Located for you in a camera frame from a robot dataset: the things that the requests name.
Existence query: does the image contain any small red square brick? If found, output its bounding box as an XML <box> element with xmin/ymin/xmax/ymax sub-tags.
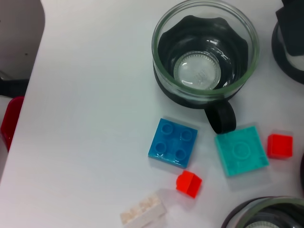
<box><xmin>266</xmin><ymin>133</ymin><xmax>294</xmax><ymax>159</ymax></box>

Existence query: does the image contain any teal square brick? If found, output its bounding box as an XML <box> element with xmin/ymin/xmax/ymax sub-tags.
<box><xmin>214</xmin><ymin>125</ymin><xmax>270</xmax><ymax>177</ymax></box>

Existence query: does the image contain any red plastic object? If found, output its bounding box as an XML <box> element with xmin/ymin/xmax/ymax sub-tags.
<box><xmin>0</xmin><ymin>96</ymin><xmax>25</xmax><ymax>152</ymax></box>

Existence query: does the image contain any blue four-stud brick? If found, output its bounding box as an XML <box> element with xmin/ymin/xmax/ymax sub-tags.
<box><xmin>147</xmin><ymin>118</ymin><xmax>199</xmax><ymax>169</ymax></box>

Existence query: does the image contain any black object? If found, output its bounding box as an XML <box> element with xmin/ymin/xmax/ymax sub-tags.
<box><xmin>0</xmin><ymin>78</ymin><xmax>30</xmax><ymax>98</ymax></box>

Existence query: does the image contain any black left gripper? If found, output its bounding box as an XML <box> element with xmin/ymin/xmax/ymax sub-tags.
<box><xmin>275</xmin><ymin>0</ymin><xmax>304</xmax><ymax>57</ymax></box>

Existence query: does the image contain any long clear white brick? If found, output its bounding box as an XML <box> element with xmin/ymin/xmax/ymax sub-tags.
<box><xmin>120</xmin><ymin>192</ymin><xmax>168</xmax><ymax>225</ymax></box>

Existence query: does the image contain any small red sloped brick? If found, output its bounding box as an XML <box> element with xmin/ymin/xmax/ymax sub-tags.
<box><xmin>175</xmin><ymin>170</ymin><xmax>203</xmax><ymax>199</ymax></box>

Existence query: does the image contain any glass teacup with black sleeve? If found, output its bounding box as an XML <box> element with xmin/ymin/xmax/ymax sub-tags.
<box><xmin>220</xmin><ymin>196</ymin><xmax>304</xmax><ymax>228</ymax></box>
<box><xmin>271</xmin><ymin>21</ymin><xmax>304</xmax><ymax>85</ymax></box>
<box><xmin>151</xmin><ymin>0</ymin><xmax>260</xmax><ymax>134</ymax></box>

